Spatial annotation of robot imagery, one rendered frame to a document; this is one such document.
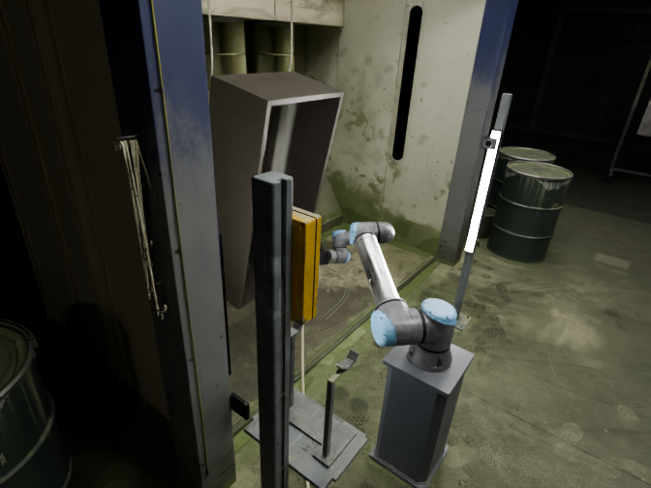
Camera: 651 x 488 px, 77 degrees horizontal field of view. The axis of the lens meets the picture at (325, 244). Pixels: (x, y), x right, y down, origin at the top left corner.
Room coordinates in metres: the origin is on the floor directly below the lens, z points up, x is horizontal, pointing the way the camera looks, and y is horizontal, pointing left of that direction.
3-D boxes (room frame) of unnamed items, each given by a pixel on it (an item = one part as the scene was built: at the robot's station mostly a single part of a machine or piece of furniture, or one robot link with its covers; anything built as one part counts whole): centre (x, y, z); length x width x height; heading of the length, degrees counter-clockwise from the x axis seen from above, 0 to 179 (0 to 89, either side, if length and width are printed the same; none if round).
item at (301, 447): (0.88, 0.03, 0.78); 0.31 x 0.23 x 0.01; 54
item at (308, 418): (0.90, 0.02, 0.95); 0.26 x 0.15 x 0.32; 54
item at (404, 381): (1.42, -0.49, 0.32); 0.31 x 0.31 x 0.64; 54
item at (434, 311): (1.42, -0.48, 0.83); 0.17 x 0.15 x 0.18; 102
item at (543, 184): (3.81, -1.96, 0.44); 0.59 x 0.58 x 0.89; 159
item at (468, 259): (2.59, -1.02, 0.82); 0.05 x 0.05 x 1.64; 54
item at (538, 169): (3.81, -1.96, 0.86); 0.54 x 0.54 x 0.01
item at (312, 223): (0.81, 0.07, 1.42); 0.12 x 0.06 x 0.26; 54
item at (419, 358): (1.42, -0.49, 0.69); 0.19 x 0.19 x 0.10
